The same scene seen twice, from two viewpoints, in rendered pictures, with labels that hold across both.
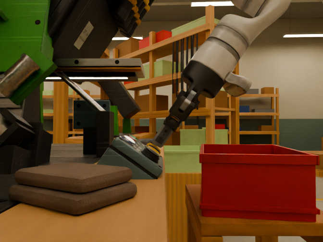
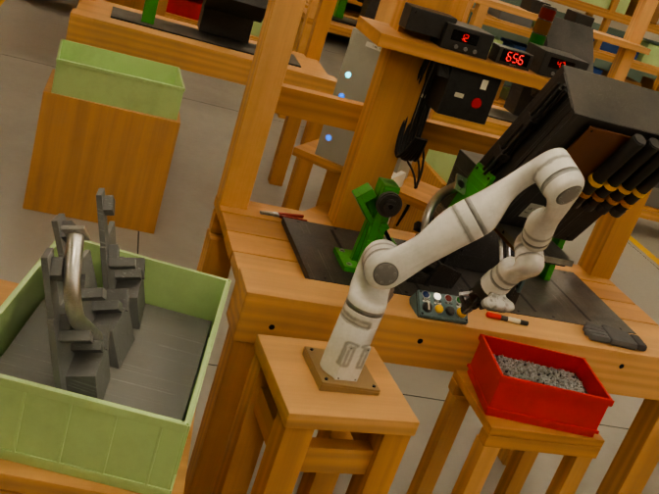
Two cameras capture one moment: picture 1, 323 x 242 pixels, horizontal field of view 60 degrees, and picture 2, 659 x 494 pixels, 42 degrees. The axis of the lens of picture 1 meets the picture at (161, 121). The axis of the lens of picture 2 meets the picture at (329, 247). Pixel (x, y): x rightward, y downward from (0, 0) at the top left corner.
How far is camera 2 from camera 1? 2.19 m
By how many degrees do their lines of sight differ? 71
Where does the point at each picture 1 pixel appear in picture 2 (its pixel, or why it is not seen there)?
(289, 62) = not seen: outside the picture
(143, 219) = not seen: hidden behind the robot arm
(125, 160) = (416, 301)
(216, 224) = (458, 374)
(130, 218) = not seen: hidden behind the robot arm
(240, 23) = (500, 267)
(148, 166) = (418, 309)
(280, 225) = (473, 401)
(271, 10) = (511, 269)
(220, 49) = (488, 275)
